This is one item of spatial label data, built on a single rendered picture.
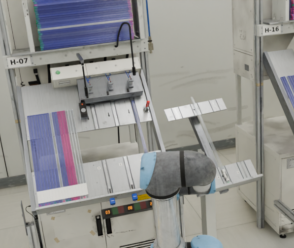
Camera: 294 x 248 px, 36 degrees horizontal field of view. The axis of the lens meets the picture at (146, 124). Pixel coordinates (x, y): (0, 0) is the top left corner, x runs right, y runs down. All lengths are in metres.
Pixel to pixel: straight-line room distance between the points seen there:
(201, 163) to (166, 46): 2.79
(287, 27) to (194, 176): 1.63
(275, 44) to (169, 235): 1.75
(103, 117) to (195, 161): 1.09
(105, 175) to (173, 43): 2.12
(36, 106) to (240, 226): 1.65
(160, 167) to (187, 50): 2.87
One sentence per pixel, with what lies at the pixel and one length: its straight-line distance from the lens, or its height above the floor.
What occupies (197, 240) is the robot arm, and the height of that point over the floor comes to 0.78.
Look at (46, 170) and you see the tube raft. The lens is 2.28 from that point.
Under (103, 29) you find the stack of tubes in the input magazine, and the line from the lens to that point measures 2.46.
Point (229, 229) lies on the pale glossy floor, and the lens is 3.26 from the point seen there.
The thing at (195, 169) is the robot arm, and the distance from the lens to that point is 1.40.
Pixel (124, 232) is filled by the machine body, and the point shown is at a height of 0.31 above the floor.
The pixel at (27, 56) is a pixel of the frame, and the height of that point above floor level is 1.37.
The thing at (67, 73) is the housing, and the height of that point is 1.25.
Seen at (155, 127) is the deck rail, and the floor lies 0.95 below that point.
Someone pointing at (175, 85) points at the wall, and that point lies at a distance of 4.22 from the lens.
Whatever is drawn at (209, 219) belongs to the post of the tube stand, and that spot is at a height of 0.43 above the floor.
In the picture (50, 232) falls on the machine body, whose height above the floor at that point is 0.41.
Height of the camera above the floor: 1.73
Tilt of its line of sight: 18 degrees down
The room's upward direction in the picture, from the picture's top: 5 degrees counter-clockwise
